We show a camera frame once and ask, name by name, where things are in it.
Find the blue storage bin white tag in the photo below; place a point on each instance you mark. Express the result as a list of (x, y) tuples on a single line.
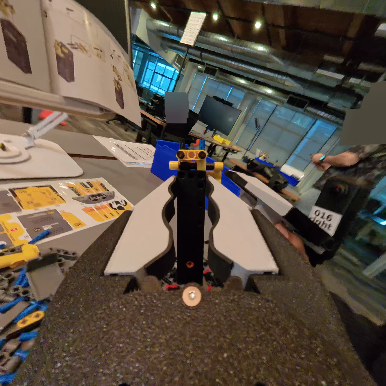
[(159, 162)]

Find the white book stand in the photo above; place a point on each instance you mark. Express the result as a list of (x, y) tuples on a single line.
[(45, 162)]

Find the laminated paper sheet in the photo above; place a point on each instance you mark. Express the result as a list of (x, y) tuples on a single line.
[(129, 150)]

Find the black divider panel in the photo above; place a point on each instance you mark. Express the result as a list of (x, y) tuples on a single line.
[(102, 24)]

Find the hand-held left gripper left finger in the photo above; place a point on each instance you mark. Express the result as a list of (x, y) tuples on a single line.
[(135, 241)]

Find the person's right hand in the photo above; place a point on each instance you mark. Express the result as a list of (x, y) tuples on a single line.
[(294, 239)]

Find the black and yellow brick assembly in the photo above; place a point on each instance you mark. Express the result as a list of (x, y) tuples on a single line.
[(190, 217)]

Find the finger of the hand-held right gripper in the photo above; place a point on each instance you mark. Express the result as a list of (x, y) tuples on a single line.
[(265, 193)]

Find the yellow and grey sticker sheet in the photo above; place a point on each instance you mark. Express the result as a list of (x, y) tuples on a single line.
[(60, 205)]

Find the pile of brick parts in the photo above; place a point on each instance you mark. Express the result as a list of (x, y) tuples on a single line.
[(21, 271)]

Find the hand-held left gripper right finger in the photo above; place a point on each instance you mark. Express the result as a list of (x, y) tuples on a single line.
[(244, 241)]

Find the yellow box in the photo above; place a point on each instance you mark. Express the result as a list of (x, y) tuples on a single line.
[(222, 139)]

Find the black monitor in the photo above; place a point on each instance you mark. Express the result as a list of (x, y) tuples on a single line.
[(220, 116)]

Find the open instruction booklet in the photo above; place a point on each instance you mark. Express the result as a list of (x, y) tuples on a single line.
[(75, 60)]

